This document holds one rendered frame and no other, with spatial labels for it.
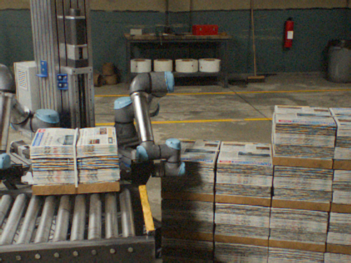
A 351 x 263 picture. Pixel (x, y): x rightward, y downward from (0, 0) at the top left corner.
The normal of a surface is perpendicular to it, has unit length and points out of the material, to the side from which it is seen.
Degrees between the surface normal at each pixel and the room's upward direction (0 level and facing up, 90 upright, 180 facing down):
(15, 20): 90
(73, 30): 90
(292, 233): 90
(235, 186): 90
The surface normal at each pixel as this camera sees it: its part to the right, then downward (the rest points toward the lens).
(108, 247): 0.14, 0.29
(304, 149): -0.17, 0.29
